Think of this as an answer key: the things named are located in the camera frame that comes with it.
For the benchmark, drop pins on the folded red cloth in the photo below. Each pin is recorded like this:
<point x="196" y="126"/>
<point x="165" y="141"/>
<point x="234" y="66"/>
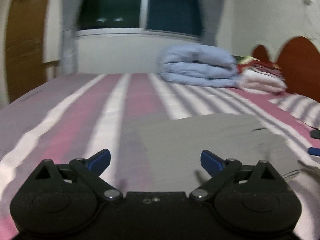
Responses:
<point x="267" y="68"/>

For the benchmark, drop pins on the folded light blue duvet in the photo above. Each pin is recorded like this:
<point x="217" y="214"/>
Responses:
<point x="198" y="65"/>

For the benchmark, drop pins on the grey right curtain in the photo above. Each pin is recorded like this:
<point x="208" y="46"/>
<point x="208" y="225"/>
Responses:
<point x="217" y="23"/>

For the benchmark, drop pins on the aluminium frame window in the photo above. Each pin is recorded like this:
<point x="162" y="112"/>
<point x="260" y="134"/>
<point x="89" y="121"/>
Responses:
<point x="168" y="16"/>

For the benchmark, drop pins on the brown wooden door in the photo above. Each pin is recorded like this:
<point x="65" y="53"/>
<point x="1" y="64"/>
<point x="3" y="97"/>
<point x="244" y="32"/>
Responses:
<point x="24" y="47"/>

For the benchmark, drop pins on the grey fleece pants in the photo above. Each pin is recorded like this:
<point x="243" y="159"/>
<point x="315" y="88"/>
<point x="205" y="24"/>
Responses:
<point x="160" y="155"/>

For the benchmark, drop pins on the grey left curtain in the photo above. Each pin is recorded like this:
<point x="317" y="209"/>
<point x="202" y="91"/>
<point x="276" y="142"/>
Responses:
<point x="70" y="14"/>

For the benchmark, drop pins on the wooden chair by door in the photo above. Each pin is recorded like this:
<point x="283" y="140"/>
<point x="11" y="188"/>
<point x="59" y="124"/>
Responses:
<point x="52" y="69"/>

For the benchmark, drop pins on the folded white pink blanket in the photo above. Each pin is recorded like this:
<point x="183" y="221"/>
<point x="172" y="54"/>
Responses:
<point x="253" y="80"/>

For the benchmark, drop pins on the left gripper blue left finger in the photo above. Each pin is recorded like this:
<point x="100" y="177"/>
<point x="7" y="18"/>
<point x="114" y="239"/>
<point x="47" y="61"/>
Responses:
<point x="97" y="164"/>

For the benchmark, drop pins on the red wooden headboard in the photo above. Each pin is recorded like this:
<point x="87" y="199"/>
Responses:
<point x="298" y="60"/>

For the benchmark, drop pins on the grey curtain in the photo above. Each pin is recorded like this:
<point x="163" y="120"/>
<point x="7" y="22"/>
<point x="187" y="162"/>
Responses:
<point x="70" y="14"/>
<point x="217" y="23"/>

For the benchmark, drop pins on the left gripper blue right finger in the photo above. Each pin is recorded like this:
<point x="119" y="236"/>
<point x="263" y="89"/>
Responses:
<point x="213" y="164"/>

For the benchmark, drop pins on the striped pink grey bed sheet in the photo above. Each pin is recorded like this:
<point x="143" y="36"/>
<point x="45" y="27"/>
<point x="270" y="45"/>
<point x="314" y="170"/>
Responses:
<point x="76" y="116"/>

